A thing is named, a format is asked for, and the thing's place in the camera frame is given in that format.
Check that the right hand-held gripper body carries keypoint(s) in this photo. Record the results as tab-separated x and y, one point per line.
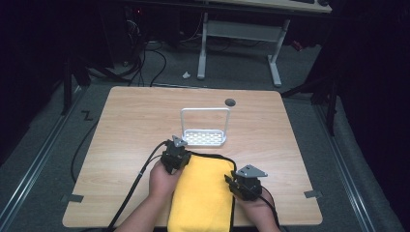
248	187

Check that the grey tape piece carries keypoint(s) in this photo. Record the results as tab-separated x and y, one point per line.
312	194
72	198

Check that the black computer mouse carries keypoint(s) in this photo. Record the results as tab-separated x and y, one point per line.
323	2

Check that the crumpled white paper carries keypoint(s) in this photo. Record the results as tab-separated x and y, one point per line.
186	75

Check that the yellow and grey cloth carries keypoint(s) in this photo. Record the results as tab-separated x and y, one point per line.
203	193

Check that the black keyboard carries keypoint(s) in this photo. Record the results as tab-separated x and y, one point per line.
303	1

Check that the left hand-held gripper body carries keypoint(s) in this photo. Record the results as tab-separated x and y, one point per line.
174	156

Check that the black metal stand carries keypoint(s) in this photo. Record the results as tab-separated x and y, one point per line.
328	96
67	87

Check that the metal floor rail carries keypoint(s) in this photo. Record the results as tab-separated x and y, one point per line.
38	154
345	167

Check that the white-legged desk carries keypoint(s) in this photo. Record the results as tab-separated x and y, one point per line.
240	30

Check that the person's right hand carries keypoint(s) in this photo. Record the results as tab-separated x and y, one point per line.
257	206

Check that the person's left hand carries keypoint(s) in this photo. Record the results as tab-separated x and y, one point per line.
162	183

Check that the dark computer tower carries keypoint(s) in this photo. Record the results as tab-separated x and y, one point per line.
125	32

